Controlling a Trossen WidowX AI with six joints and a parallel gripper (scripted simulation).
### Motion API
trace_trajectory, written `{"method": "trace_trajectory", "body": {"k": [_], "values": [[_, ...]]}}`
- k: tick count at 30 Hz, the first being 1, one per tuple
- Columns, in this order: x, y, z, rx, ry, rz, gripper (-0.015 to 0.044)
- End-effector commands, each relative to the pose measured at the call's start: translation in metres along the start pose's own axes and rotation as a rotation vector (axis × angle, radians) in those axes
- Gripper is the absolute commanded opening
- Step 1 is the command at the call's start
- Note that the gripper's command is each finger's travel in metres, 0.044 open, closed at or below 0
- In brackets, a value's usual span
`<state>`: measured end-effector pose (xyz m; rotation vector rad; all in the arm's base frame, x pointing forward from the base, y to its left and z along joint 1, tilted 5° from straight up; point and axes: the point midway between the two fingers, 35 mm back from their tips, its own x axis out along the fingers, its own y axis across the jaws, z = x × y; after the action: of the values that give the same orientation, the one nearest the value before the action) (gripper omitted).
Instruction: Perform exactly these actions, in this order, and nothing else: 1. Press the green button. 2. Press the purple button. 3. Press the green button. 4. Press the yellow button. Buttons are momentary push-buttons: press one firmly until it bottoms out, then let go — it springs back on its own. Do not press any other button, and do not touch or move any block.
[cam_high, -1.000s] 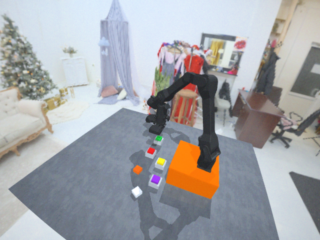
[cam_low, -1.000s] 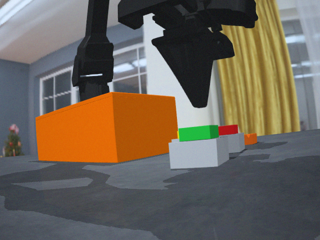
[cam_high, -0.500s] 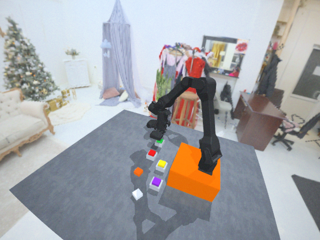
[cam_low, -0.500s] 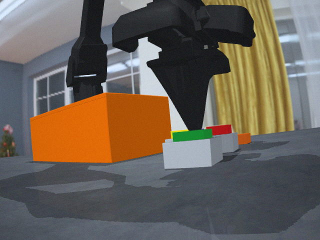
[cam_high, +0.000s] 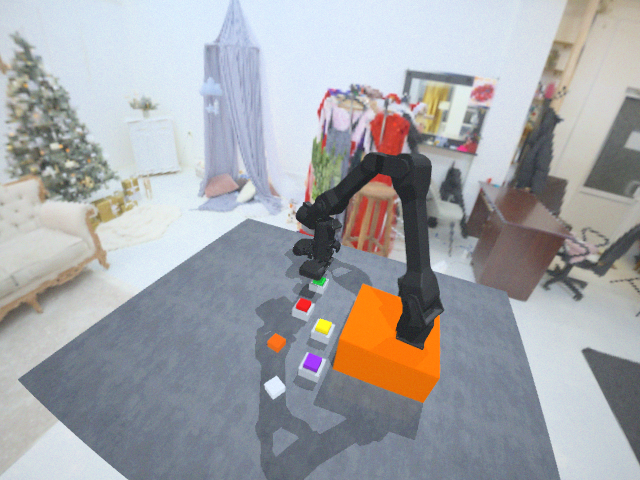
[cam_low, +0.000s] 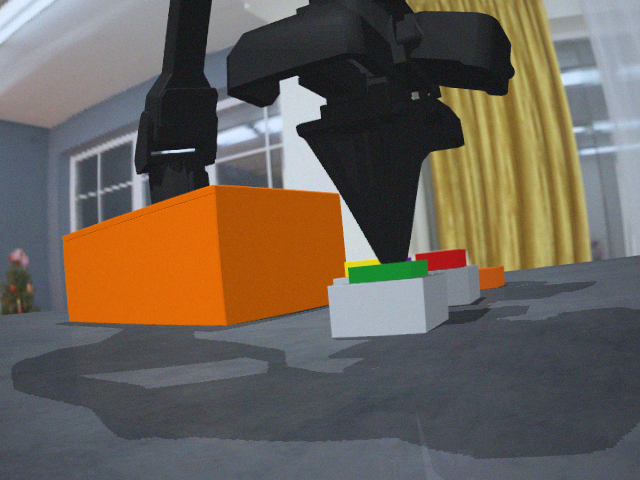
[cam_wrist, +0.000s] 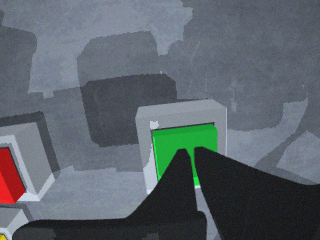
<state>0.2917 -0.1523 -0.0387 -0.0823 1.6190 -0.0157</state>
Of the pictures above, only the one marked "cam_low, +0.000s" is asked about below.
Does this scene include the yellow button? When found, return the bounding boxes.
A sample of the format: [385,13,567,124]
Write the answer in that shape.
[333,259,381,285]

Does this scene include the red button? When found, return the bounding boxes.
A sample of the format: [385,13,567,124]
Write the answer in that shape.
[416,249,481,306]

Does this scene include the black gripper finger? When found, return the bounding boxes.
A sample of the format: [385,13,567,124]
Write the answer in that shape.
[296,102,426,264]
[400,124,446,263]

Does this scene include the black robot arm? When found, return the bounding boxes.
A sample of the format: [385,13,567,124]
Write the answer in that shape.
[134,0,515,205]

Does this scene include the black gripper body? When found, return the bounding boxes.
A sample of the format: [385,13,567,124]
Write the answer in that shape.
[226,0,465,152]

